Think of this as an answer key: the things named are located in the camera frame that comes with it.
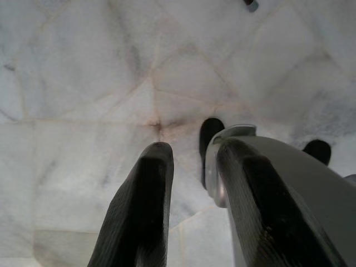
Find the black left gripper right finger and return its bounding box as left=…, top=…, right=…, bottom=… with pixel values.
left=215, top=138, right=347, bottom=267

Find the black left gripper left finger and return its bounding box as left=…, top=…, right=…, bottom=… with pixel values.
left=87, top=141, right=175, bottom=267

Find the black robot right foot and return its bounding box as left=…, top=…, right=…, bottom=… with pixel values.
left=302, top=140, right=332, bottom=167

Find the black robot foot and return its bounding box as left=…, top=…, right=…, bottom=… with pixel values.
left=199, top=118, right=225, bottom=190
left=302, top=140, right=332, bottom=167

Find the black robot left foot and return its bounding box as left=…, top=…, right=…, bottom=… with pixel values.
left=199, top=118, right=225, bottom=190

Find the dark furniture leg tip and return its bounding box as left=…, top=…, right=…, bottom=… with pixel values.
left=243, top=0, right=260, bottom=13

